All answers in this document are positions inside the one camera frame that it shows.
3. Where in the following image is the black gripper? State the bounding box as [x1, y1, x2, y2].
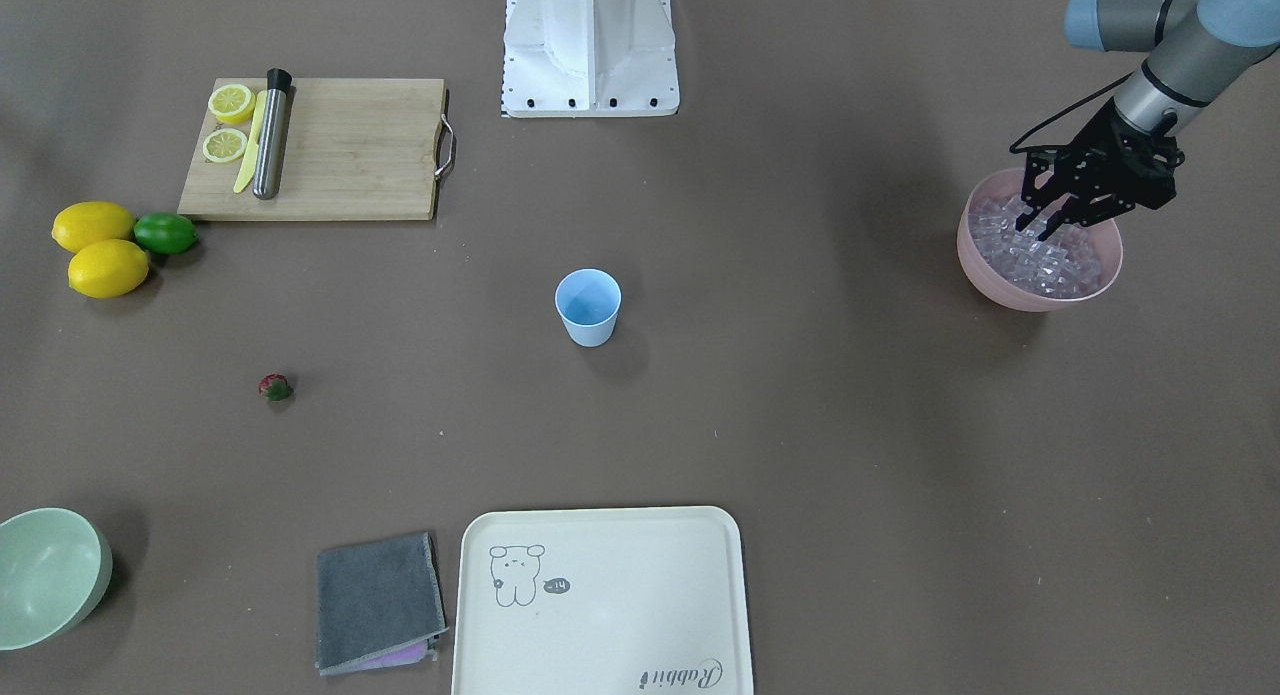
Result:
[1015, 99, 1185, 241]

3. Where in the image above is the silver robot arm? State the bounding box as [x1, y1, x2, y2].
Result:
[1010, 0, 1279, 241]

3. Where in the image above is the pink bowl of ice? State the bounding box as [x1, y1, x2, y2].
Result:
[957, 170, 1123, 312]

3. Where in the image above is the light blue plastic cup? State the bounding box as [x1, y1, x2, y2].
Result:
[554, 268, 622, 348]

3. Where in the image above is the cream rabbit serving tray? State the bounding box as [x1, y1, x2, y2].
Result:
[451, 506, 755, 694]

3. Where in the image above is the bamboo cutting board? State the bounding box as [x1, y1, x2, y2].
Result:
[177, 77, 456, 224]

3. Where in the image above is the grey folded cloth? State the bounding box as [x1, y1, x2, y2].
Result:
[315, 531, 448, 677]

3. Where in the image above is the red strawberry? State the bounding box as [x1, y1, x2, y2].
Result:
[259, 372, 294, 402]

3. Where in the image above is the yellow plastic knife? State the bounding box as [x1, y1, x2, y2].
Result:
[232, 90, 268, 195]

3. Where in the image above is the lemon half slice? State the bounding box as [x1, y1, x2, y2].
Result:
[207, 83, 257, 125]
[201, 127, 250, 165]

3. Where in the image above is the green lime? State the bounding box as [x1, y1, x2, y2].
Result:
[132, 212, 198, 256]

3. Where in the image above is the yellow lemon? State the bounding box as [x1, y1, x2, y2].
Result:
[67, 239, 150, 300]
[50, 200, 136, 253]

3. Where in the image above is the mint green bowl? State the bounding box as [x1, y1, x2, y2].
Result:
[1, 507, 114, 651]

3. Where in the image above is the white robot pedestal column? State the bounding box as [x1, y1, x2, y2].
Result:
[500, 0, 681, 118]

